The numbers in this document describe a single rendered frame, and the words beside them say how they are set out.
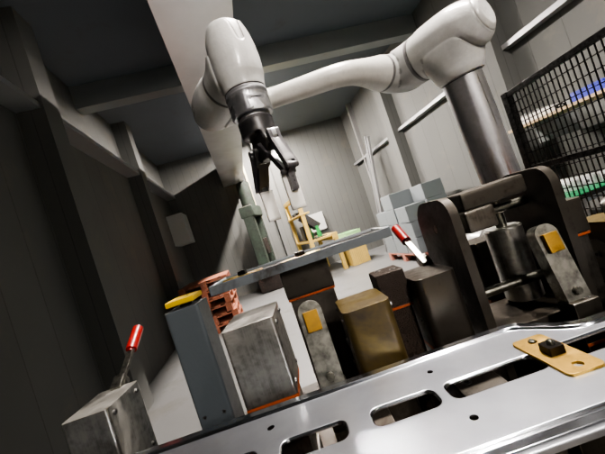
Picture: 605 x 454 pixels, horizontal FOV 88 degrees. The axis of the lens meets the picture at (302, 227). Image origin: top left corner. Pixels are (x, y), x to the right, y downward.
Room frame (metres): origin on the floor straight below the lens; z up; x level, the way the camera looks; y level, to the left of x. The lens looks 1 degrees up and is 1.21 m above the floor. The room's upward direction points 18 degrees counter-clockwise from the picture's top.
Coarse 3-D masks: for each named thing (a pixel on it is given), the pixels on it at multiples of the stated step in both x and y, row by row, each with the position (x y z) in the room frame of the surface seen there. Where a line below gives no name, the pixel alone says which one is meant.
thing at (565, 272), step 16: (544, 224) 0.48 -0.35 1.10; (528, 240) 0.49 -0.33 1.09; (544, 240) 0.47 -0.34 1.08; (560, 240) 0.47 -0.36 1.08; (544, 256) 0.47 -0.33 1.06; (560, 256) 0.47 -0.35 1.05; (544, 272) 0.48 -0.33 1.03; (560, 272) 0.47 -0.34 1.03; (576, 272) 0.46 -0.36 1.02; (560, 288) 0.46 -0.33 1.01; (576, 288) 0.45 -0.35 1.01
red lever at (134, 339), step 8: (136, 328) 0.63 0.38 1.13; (136, 336) 0.61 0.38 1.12; (128, 344) 0.60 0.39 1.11; (136, 344) 0.60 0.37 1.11; (128, 352) 0.59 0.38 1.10; (128, 360) 0.57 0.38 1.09; (128, 368) 0.56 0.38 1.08; (120, 376) 0.54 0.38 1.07; (112, 384) 0.53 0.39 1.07; (120, 384) 0.52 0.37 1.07
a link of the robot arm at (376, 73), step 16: (336, 64) 0.83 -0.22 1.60; (352, 64) 0.83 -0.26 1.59; (368, 64) 0.85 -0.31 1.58; (384, 64) 0.87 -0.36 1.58; (304, 80) 0.83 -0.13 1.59; (320, 80) 0.82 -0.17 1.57; (336, 80) 0.83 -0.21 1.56; (352, 80) 0.84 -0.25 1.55; (368, 80) 0.87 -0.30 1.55; (384, 80) 0.89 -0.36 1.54; (208, 96) 0.70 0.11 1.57; (272, 96) 0.83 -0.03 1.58; (288, 96) 0.84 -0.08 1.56; (304, 96) 0.85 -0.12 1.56; (208, 112) 0.74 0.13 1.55; (224, 112) 0.74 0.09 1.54; (208, 128) 0.81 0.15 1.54; (224, 128) 0.84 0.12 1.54
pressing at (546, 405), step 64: (576, 320) 0.38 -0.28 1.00; (384, 384) 0.39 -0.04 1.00; (448, 384) 0.35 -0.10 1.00; (512, 384) 0.31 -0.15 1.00; (576, 384) 0.29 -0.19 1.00; (192, 448) 0.39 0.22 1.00; (256, 448) 0.35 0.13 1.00; (384, 448) 0.29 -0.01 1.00; (448, 448) 0.26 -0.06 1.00; (512, 448) 0.25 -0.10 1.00
